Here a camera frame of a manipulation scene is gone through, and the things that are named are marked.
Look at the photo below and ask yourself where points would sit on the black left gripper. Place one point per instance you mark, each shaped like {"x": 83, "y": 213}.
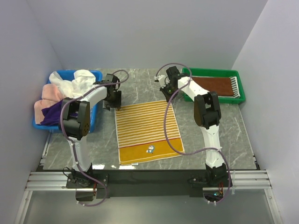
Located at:
{"x": 117, "y": 103}

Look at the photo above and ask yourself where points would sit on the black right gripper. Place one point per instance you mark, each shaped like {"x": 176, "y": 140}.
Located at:
{"x": 163, "y": 90}

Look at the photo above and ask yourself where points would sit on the cream yellow striped towel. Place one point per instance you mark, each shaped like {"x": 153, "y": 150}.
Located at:
{"x": 140, "y": 133}

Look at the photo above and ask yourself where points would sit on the brown towel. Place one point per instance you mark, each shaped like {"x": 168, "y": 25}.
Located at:
{"x": 221, "y": 85}

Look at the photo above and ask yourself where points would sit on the green white striped towel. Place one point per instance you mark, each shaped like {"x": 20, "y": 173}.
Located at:
{"x": 235, "y": 87}

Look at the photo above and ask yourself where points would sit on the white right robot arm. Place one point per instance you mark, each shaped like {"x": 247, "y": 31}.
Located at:
{"x": 207, "y": 115}

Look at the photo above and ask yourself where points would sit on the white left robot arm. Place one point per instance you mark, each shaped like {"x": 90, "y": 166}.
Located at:
{"x": 75, "y": 118}

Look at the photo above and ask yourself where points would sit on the green plastic tray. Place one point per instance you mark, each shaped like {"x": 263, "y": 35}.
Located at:
{"x": 199, "y": 72}

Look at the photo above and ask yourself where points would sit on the blue plastic bin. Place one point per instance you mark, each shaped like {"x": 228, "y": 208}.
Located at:
{"x": 93, "y": 121}

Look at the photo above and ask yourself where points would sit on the pink towel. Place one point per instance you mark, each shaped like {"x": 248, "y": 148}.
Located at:
{"x": 50, "y": 95}

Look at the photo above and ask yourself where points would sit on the purple towel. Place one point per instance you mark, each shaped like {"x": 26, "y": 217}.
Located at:
{"x": 52, "y": 114}

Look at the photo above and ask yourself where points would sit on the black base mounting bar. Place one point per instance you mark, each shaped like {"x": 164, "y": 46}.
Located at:
{"x": 130, "y": 183}

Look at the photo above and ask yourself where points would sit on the aluminium frame rail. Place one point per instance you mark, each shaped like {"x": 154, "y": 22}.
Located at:
{"x": 104, "y": 153}

